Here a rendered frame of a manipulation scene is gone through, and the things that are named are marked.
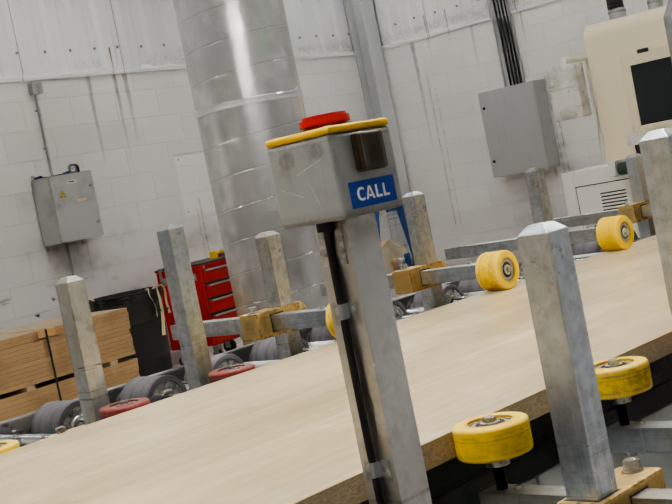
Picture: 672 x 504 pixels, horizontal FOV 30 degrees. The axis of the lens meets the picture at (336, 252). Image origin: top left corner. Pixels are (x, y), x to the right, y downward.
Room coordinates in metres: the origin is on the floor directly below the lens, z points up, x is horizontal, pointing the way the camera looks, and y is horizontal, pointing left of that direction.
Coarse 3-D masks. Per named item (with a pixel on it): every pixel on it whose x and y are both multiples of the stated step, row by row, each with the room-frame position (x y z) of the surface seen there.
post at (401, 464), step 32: (352, 224) 0.95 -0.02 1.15; (320, 256) 0.97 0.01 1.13; (352, 256) 0.95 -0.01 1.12; (352, 288) 0.95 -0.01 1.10; (384, 288) 0.97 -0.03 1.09; (352, 320) 0.96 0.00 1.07; (384, 320) 0.96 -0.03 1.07; (352, 352) 0.96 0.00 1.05; (384, 352) 0.96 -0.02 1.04; (352, 384) 0.97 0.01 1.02; (384, 384) 0.95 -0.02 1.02; (352, 416) 0.97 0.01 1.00; (384, 416) 0.95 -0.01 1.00; (384, 448) 0.95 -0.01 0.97; (416, 448) 0.97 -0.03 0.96; (384, 480) 0.96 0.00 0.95; (416, 480) 0.96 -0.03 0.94
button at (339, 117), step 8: (336, 112) 0.96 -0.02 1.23; (344, 112) 0.97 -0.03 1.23; (304, 120) 0.96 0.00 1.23; (312, 120) 0.96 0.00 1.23; (320, 120) 0.95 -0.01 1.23; (328, 120) 0.95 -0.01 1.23; (336, 120) 0.96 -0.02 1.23; (344, 120) 0.96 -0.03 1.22; (304, 128) 0.97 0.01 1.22; (312, 128) 0.96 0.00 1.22
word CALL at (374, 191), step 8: (384, 176) 0.96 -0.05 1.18; (392, 176) 0.97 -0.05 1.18; (352, 184) 0.93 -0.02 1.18; (360, 184) 0.94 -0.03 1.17; (368, 184) 0.95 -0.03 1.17; (376, 184) 0.95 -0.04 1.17; (384, 184) 0.96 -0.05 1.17; (392, 184) 0.97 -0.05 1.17; (352, 192) 0.93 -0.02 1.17; (360, 192) 0.94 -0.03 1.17; (368, 192) 0.95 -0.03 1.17; (376, 192) 0.95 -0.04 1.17; (384, 192) 0.96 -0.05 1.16; (392, 192) 0.96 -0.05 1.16; (352, 200) 0.93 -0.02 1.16; (360, 200) 0.94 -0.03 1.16; (368, 200) 0.94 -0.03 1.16; (376, 200) 0.95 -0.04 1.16; (384, 200) 0.96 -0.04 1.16; (392, 200) 0.96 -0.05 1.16
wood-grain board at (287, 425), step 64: (640, 256) 2.66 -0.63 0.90; (448, 320) 2.23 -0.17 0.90; (512, 320) 2.06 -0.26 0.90; (640, 320) 1.79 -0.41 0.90; (256, 384) 1.91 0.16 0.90; (320, 384) 1.79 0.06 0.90; (448, 384) 1.58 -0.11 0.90; (512, 384) 1.49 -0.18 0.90; (64, 448) 1.68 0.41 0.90; (128, 448) 1.58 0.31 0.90; (192, 448) 1.49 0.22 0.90; (256, 448) 1.42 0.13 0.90; (320, 448) 1.35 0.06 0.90; (448, 448) 1.29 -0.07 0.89
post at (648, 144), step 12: (648, 132) 1.34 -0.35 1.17; (660, 132) 1.33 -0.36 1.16; (648, 144) 1.33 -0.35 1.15; (660, 144) 1.32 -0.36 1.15; (648, 156) 1.33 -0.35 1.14; (660, 156) 1.32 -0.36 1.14; (648, 168) 1.34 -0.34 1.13; (660, 168) 1.33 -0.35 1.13; (648, 180) 1.34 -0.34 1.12; (660, 180) 1.33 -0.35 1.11; (648, 192) 1.34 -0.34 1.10; (660, 192) 1.33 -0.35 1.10; (660, 204) 1.33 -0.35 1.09; (660, 216) 1.33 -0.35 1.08; (660, 228) 1.34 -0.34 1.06; (660, 240) 1.34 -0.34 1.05; (660, 252) 1.34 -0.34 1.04
